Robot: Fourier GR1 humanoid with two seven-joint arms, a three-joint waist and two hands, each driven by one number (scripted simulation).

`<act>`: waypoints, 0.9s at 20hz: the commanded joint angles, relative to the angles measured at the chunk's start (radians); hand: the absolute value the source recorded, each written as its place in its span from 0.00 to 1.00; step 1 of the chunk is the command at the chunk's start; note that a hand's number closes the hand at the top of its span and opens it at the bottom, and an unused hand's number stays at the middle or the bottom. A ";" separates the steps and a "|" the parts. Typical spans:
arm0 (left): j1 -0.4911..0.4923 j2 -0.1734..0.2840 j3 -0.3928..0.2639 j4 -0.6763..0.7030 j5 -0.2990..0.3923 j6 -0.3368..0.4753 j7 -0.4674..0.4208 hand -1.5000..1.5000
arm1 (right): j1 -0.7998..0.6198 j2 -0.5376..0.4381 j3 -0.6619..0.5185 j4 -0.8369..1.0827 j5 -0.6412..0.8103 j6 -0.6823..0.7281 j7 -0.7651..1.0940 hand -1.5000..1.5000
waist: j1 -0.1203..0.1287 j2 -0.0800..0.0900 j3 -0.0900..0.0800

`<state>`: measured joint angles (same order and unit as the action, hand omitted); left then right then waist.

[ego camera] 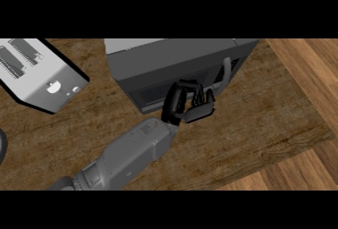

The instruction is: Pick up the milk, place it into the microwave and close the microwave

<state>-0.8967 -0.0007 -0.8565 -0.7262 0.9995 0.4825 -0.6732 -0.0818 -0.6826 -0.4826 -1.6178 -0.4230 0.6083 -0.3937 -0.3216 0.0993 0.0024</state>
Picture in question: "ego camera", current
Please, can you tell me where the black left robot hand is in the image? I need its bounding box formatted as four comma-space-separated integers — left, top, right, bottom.
159, 79, 218, 126

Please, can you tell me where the dark grey microwave door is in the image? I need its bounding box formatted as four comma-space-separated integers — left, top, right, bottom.
115, 44, 259, 115

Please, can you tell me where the dark grey microwave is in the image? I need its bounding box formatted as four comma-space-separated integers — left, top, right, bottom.
103, 38, 261, 115

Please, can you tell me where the silver toaster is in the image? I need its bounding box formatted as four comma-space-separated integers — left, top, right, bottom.
0, 38, 91, 115

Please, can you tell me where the dark grey curved object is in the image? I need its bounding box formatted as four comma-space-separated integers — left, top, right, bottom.
0, 129, 7, 165

